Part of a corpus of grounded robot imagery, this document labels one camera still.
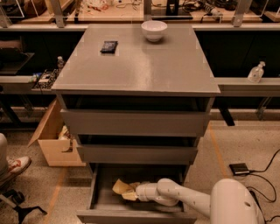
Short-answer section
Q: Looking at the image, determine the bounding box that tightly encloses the clear sanitizer bottle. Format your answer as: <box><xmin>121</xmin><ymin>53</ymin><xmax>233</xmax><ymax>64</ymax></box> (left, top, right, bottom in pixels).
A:
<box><xmin>248</xmin><ymin>61</ymin><xmax>265</xmax><ymax>83</ymax></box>

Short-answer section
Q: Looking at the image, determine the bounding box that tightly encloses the black floor cable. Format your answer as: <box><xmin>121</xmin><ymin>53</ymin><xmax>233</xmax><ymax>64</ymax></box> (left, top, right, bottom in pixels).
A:
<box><xmin>246</xmin><ymin>147</ymin><xmax>280</xmax><ymax>222</ymax></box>

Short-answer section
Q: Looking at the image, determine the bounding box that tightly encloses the grey drawer cabinet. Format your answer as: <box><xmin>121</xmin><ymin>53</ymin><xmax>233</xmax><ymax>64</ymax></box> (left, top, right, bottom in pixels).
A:
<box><xmin>51</xmin><ymin>24</ymin><xmax>221</xmax><ymax>224</ymax></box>

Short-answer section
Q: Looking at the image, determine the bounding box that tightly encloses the white bowl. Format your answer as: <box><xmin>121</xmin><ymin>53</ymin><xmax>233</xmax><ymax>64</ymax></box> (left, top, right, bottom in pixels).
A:
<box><xmin>141</xmin><ymin>20</ymin><xmax>168</xmax><ymax>42</ymax></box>

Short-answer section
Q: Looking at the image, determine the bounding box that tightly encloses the open cardboard box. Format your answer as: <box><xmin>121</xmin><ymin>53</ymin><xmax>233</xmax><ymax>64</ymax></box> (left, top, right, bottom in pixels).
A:
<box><xmin>28</xmin><ymin>100</ymin><xmax>86</xmax><ymax>167</ymax></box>

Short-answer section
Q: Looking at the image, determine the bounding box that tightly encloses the black patterned tray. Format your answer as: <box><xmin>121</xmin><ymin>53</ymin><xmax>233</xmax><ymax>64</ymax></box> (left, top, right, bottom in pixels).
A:
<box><xmin>33</xmin><ymin>69</ymin><xmax>59</xmax><ymax>89</ymax></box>

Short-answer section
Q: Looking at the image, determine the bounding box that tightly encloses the grey open bottom drawer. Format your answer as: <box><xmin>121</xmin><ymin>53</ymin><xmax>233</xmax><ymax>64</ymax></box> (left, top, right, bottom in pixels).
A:
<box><xmin>76</xmin><ymin>163</ymin><xmax>197</xmax><ymax>224</ymax></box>

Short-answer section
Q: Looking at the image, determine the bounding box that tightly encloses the black chair base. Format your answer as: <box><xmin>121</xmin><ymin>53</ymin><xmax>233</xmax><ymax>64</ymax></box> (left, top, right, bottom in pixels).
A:
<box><xmin>0</xmin><ymin>189</ymin><xmax>47</xmax><ymax>224</ymax></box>

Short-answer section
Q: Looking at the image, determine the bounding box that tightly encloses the grey top drawer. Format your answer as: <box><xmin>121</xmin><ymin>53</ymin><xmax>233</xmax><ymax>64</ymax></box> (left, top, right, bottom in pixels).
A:
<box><xmin>60</xmin><ymin>109</ymin><xmax>209</xmax><ymax>137</ymax></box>

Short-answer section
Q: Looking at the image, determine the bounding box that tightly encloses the grey middle drawer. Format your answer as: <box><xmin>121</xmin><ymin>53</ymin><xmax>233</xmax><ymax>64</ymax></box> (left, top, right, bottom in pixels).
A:
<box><xmin>77</xmin><ymin>145</ymin><xmax>198</xmax><ymax>165</ymax></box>

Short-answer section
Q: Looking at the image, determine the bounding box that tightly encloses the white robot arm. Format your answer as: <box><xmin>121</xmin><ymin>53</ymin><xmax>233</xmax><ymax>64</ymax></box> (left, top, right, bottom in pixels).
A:
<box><xmin>114</xmin><ymin>178</ymin><xmax>265</xmax><ymax>224</ymax></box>

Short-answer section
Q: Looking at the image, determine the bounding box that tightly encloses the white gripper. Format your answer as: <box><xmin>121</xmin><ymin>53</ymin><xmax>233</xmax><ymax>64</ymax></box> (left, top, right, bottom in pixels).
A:
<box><xmin>122</xmin><ymin>182</ymin><xmax>158</xmax><ymax>201</ymax></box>

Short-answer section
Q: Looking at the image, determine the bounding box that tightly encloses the small plastic bottle left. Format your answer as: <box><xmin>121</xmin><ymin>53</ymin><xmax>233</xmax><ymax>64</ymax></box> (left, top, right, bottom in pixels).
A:
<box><xmin>57</xmin><ymin>56</ymin><xmax>65</xmax><ymax>71</ymax></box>

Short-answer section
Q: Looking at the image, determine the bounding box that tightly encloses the white red sneaker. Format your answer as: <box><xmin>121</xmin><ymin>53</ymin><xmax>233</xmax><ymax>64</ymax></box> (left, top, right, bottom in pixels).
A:
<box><xmin>8</xmin><ymin>156</ymin><xmax>32</xmax><ymax>176</ymax></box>

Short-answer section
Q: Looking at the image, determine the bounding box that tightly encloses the black foot pedal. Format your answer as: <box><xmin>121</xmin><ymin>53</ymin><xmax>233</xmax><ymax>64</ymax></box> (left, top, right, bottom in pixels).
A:
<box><xmin>229</xmin><ymin>163</ymin><xmax>249</xmax><ymax>176</ymax></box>

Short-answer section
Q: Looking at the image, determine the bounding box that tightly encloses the dark blue snack packet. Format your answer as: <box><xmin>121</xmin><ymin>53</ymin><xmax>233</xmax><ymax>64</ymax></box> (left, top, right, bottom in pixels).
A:
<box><xmin>101</xmin><ymin>41</ymin><xmax>118</xmax><ymax>53</ymax></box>

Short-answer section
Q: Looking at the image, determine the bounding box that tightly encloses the grey trouser leg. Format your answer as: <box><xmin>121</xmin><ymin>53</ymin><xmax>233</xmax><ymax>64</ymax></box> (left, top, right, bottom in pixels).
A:
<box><xmin>0</xmin><ymin>133</ymin><xmax>8</xmax><ymax>179</ymax></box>

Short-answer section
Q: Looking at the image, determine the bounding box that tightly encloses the yellow sponge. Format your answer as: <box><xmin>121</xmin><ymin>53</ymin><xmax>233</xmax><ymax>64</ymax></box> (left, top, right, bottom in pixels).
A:
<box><xmin>112</xmin><ymin>179</ymin><xmax>134</xmax><ymax>194</ymax></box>

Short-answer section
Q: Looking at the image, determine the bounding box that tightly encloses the black power strip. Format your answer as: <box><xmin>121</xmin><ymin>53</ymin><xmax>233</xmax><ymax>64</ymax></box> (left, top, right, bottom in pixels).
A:
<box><xmin>249</xmin><ymin>190</ymin><xmax>258</xmax><ymax>204</ymax></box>

